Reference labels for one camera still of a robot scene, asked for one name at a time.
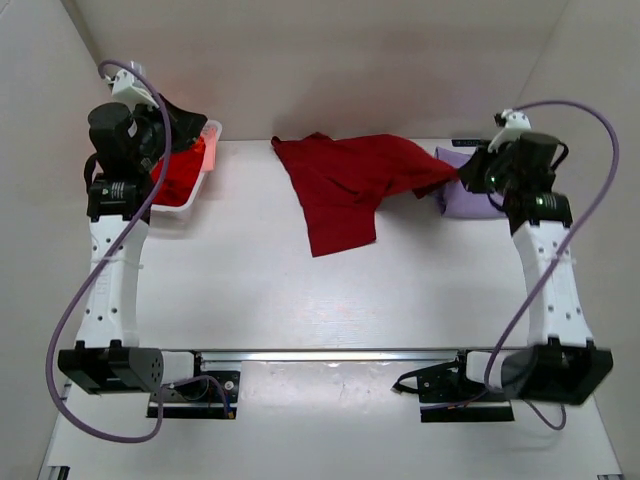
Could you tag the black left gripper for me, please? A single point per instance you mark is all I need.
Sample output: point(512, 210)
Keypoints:
point(190, 123)

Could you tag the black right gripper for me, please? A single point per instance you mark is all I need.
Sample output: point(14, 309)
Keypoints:
point(470, 174)

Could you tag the dark red t shirt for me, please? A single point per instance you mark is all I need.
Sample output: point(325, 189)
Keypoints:
point(341, 183)

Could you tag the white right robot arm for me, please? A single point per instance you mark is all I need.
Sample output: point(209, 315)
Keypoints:
point(561, 363)

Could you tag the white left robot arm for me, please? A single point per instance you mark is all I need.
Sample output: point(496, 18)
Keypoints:
point(107, 357)

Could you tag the pink t shirt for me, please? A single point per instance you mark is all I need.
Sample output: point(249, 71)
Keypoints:
point(210, 141)

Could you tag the folded lilac t shirt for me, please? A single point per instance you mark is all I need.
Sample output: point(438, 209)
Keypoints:
point(454, 201)

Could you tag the blue label sticker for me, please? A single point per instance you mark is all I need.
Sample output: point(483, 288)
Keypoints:
point(467, 143)

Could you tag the orange red t shirt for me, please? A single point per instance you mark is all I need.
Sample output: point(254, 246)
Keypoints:
point(184, 169)

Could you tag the white plastic laundry basket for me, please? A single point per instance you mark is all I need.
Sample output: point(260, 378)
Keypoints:
point(184, 210)

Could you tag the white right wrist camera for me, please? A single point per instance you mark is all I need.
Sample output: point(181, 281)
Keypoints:
point(511, 124)

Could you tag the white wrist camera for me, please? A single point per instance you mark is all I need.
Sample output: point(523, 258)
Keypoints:
point(127, 89)
point(511, 124)

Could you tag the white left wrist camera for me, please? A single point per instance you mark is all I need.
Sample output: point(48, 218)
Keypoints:
point(127, 89)

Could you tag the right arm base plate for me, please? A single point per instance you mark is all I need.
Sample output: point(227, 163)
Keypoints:
point(447, 396)

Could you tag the aluminium table edge rail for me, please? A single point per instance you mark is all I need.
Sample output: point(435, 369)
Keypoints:
point(327, 355)

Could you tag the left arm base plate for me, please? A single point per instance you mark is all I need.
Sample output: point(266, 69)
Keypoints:
point(199, 386)

